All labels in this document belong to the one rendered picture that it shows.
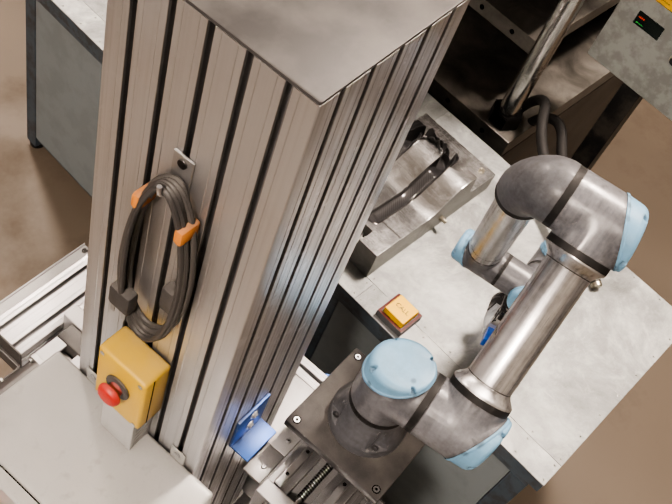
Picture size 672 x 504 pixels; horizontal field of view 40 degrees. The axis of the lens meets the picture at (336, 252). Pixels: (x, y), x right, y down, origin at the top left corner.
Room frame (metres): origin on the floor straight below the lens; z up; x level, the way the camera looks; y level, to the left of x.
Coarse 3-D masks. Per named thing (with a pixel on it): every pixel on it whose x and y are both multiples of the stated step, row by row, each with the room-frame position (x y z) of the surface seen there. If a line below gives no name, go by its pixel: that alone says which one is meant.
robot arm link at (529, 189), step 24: (528, 168) 1.14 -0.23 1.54; (552, 168) 1.14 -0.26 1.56; (576, 168) 1.15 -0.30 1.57; (504, 192) 1.13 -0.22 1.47; (528, 192) 1.11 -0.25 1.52; (552, 192) 1.10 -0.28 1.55; (504, 216) 1.15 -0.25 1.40; (528, 216) 1.13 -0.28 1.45; (480, 240) 1.21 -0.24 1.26; (504, 240) 1.18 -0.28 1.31; (480, 264) 1.23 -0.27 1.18; (504, 264) 1.25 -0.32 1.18
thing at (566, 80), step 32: (480, 32) 2.48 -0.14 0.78; (576, 32) 2.69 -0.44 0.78; (448, 64) 2.26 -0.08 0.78; (480, 64) 2.33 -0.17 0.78; (512, 64) 2.39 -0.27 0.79; (576, 64) 2.53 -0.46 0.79; (448, 96) 2.15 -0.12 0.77; (480, 96) 2.19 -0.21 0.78; (576, 96) 2.39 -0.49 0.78; (480, 128) 2.09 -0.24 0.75
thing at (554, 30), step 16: (560, 0) 2.12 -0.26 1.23; (576, 0) 2.10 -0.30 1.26; (560, 16) 2.10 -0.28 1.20; (544, 32) 2.11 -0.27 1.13; (560, 32) 2.10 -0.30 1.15; (544, 48) 2.10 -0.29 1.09; (528, 64) 2.11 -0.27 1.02; (544, 64) 2.11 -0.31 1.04; (528, 80) 2.10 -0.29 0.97; (512, 96) 2.10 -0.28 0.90; (528, 96) 2.12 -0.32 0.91; (496, 112) 2.10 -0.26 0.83; (512, 112) 2.10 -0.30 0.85; (512, 128) 2.10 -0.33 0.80
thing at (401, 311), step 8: (400, 296) 1.33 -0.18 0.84; (392, 304) 1.30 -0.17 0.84; (400, 304) 1.31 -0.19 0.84; (408, 304) 1.32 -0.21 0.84; (392, 312) 1.28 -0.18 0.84; (400, 312) 1.29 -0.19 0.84; (408, 312) 1.30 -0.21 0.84; (416, 312) 1.31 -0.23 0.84; (400, 320) 1.27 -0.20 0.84; (408, 320) 1.28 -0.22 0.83
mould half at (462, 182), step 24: (432, 120) 1.92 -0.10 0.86; (432, 144) 1.75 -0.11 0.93; (456, 144) 1.87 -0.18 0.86; (408, 168) 1.66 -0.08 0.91; (456, 168) 1.71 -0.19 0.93; (384, 192) 1.58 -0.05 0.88; (432, 192) 1.62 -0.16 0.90; (456, 192) 1.64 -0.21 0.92; (480, 192) 1.79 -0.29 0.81; (408, 216) 1.54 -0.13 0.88; (432, 216) 1.57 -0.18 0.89; (360, 240) 1.40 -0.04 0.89; (384, 240) 1.43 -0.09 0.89; (408, 240) 1.50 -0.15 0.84; (360, 264) 1.39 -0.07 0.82
